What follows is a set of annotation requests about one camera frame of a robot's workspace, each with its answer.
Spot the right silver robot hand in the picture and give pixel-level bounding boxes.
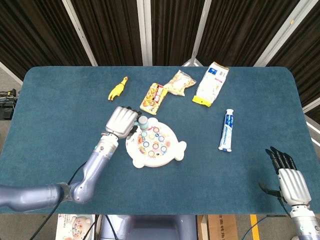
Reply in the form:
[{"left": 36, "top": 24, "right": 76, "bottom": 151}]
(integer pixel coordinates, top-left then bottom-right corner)
[{"left": 258, "top": 146, "right": 312, "bottom": 207}]

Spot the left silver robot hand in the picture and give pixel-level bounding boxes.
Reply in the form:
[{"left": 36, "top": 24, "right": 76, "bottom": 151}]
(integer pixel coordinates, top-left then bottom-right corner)
[{"left": 104, "top": 105, "right": 143, "bottom": 140}]

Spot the small teal toy rod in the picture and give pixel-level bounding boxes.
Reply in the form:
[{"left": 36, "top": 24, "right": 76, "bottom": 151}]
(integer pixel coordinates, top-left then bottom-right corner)
[{"left": 133, "top": 116, "right": 150, "bottom": 131}]

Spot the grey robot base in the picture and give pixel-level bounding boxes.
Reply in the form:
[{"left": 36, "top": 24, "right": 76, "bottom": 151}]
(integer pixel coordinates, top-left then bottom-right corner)
[{"left": 99, "top": 214, "right": 198, "bottom": 240}]

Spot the white fish-shaped toy board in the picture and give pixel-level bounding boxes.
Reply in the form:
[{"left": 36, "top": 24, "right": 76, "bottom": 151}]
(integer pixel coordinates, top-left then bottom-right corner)
[{"left": 125, "top": 117, "right": 188, "bottom": 169}]

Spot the toy box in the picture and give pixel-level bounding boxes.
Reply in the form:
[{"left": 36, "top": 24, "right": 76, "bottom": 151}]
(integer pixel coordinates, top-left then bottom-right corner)
[{"left": 55, "top": 214, "right": 97, "bottom": 240}]

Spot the yellow rubber chicken toy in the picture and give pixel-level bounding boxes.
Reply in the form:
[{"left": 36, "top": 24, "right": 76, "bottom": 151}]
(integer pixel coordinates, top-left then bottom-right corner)
[{"left": 107, "top": 76, "right": 129, "bottom": 102}]

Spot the yellow red snack box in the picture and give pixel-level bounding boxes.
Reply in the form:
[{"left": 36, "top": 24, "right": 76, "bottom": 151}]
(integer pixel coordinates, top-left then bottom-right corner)
[{"left": 139, "top": 82, "right": 169, "bottom": 116}]

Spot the blue table cloth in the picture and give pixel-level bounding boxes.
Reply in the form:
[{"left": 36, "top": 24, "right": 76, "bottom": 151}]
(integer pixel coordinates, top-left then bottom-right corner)
[{"left": 0, "top": 65, "right": 320, "bottom": 216}]

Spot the crumpled clear snack bag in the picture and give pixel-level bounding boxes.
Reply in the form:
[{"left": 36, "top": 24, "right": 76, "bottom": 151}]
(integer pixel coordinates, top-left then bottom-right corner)
[{"left": 163, "top": 69, "right": 197, "bottom": 97}]

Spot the brown cardboard box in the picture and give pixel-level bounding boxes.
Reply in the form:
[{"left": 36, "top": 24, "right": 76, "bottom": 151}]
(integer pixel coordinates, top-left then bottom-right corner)
[{"left": 197, "top": 214, "right": 239, "bottom": 240}]

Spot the white blue toothpaste tube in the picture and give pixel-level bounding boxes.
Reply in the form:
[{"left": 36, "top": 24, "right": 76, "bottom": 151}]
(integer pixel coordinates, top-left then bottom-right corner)
[{"left": 218, "top": 108, "right": 236, "bottom": 152}]

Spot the dark brown pleated curtain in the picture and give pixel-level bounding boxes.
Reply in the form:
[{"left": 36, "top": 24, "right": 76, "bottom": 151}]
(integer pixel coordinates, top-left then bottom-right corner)
[{"left": 0, "top": 0, "right": 320, "bottom": 123}]

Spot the white yellow snack packet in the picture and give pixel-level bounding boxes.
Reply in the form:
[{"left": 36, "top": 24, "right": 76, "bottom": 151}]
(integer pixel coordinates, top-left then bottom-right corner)
[{"left": 192, "top": 61, "right": 230, "bottom": 108}]

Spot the black electronic equipment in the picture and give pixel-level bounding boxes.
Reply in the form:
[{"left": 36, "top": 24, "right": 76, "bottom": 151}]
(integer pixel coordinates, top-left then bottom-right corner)
[{"left": 0, "top": 88, "right": 18, "bottom": 121}]

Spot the white frame post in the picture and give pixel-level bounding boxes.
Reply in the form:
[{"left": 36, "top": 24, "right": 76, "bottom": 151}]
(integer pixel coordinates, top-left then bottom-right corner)
[
  {"left": 181, "top": 0, "right": 213, "bottom": 67},
  {"left": 305, "top": 117, "right": 320, "bottom": 147},
  {"left": 136, "top": 0, "right": 154, "bottom": 67},
  {"left": 61, "top": 0, "right": 99, "bottom": 67},
  {"left": 253, "top": 0, "right": 312, "bottom": 67},
  {"left": 302, "top": 99, "right": 320, "bottom": 114}
]

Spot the grey cable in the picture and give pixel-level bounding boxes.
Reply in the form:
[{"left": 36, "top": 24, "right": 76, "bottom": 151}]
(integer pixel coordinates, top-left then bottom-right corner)
[{"left": 243, "top": 215, "right": 270, "bottom": 240}]

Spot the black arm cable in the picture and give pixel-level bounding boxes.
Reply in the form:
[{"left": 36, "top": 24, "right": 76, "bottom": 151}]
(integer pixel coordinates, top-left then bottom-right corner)
[{"left": 33, "top": 161, "right": 87, "bottom": 240}]

